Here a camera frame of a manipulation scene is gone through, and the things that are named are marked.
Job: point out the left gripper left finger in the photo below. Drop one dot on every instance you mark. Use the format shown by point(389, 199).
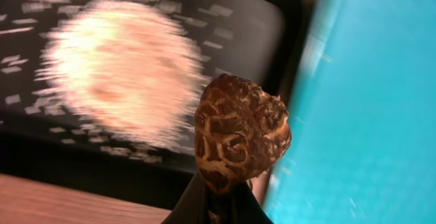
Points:
point(192, 206)

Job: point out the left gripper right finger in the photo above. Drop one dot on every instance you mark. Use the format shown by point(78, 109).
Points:
point(245, 209)

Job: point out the brown food scrap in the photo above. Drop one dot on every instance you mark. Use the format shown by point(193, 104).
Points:
point(241, 131)

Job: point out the rice pile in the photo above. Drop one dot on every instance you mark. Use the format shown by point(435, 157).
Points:
point(129, 68)

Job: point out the teal plastic tray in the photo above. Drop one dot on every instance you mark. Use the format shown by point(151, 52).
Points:
point(362, 115)

